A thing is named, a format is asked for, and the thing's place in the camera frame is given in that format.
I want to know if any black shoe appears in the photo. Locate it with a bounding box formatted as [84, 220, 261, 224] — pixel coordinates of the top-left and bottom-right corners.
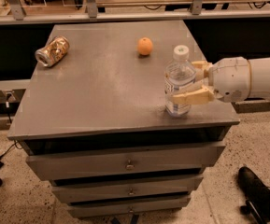
[237, 166, 270, 224]

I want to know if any middle grey drawer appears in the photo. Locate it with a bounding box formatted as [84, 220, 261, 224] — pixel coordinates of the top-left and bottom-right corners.
[51, 175, 203, 203]

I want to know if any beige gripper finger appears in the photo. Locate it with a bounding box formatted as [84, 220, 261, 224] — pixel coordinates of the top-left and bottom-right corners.
[192, 61, 212, 78]
[171, 86, 215, 105]

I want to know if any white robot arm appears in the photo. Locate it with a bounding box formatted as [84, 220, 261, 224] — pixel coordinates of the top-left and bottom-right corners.
[168, 57, 270, 105]

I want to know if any crushed gold soda can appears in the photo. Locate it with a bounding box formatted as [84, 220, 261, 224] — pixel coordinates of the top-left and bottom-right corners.
[35, 36, 70, 67]

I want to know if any bottom grey drawer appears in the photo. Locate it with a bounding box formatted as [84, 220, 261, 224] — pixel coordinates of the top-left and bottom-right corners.
[67, 195, 191, 218]

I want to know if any grey drawer cabinet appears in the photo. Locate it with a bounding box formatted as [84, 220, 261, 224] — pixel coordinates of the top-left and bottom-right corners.
[8, 21, 238, 208]

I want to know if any clear blue plastic bottle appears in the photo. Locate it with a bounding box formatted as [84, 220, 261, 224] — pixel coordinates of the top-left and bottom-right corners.
[164, 45, 196, 117]

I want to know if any grey drawer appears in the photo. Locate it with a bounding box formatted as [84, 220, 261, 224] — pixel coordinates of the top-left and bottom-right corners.
[51, 175, 203, 203]
[67, 195, 191, 218]
[26, 141, 225, 180]

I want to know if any orange fruit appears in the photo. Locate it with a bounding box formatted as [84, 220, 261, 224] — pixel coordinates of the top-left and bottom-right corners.
[137, 37, 153, 56]

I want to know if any top grey drawer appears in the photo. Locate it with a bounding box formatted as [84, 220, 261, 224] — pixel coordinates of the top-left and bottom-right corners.
[26, 141, 225, 180]

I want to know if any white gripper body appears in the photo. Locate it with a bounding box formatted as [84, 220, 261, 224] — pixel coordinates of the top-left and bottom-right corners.
[208, 57, 250, 103]

